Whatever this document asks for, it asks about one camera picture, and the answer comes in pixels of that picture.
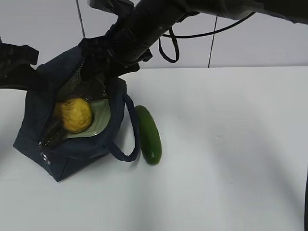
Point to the dark blue lunch bag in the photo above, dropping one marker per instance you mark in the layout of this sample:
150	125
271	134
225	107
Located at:
70	155

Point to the green cucumber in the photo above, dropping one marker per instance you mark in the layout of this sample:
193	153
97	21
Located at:
151	146

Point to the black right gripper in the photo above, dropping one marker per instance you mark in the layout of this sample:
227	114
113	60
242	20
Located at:
116	53

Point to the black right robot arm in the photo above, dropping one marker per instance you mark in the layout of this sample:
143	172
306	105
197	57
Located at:
139	26

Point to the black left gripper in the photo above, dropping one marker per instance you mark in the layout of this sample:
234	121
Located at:
15	73

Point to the yellow pear-shaped fruit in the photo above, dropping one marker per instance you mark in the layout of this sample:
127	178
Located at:
75	114

